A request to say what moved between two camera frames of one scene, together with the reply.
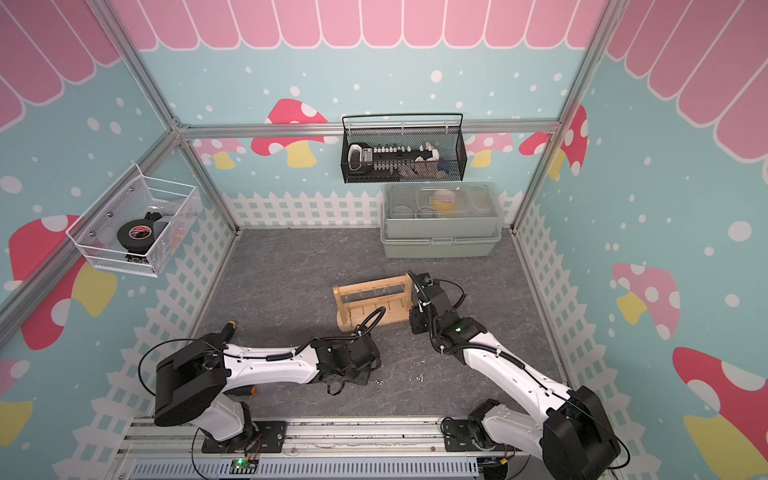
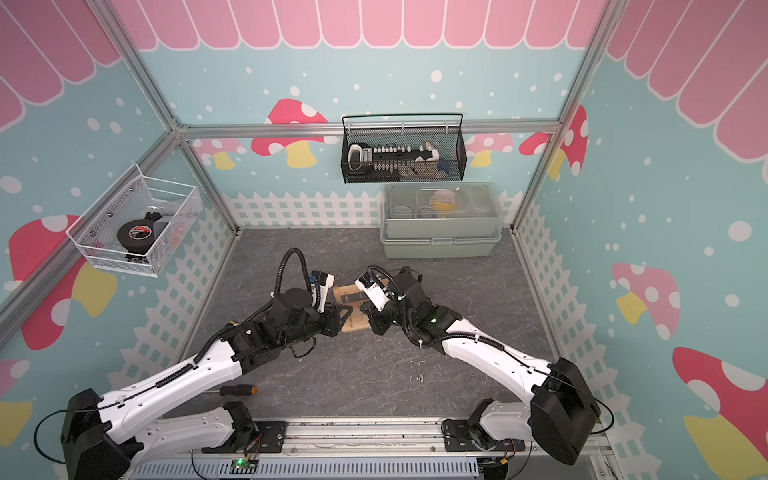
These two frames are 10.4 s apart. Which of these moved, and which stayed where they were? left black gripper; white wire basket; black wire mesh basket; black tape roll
Moved: left black gripper
Stayed: black tape roll; white wire basket; black wire mesh basket
